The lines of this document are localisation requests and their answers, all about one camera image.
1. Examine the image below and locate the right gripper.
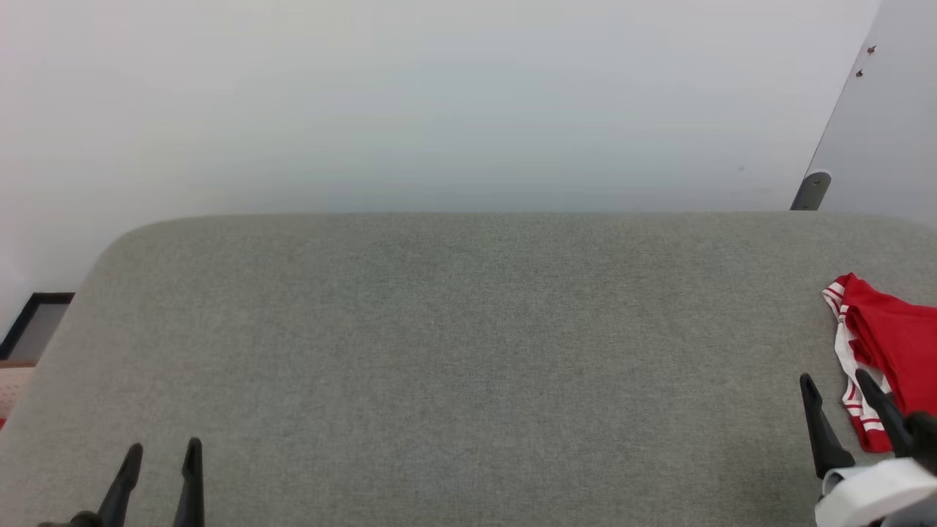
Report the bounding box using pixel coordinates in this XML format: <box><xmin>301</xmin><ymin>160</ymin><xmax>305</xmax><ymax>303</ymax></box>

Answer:
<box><xmin>799</xmin><ymin>369</ymin><xmax>937</xmax><ymax>527</ymax></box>

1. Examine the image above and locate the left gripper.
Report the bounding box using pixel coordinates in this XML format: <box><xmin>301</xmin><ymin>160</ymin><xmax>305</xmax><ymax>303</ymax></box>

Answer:
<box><xmin>37</xmin><ymin>437</ymin><xmax>206</xmax><ymax>527</ymax></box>

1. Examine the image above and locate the red garment with white stripes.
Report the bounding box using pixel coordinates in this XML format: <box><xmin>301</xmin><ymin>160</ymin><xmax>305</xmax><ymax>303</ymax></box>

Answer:
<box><xmin>821</xmin><ymin>272</ymin><xmax>937</xmax><ymax>454</ymax></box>

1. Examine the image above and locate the black framed panel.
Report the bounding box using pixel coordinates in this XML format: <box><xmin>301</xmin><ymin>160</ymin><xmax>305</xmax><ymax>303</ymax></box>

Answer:
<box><xmin>0</xmin><ymin>292</ymin><xmax>75</xmax><ymax>361</ymax></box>

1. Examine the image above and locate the grey metal bracket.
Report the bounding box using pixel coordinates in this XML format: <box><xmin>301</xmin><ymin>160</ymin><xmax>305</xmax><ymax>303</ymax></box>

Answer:
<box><xmin>790</xmin><ymin>171</ymin><xmax>832</xmax><ymax>212</ymax></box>

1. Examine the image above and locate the light grey wall panel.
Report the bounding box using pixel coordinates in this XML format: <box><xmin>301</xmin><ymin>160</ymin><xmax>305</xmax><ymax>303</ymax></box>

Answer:
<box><xmin>804</xmin><ymin>0</ymin><xmax>937</xmax><ymax>229</ymax></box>

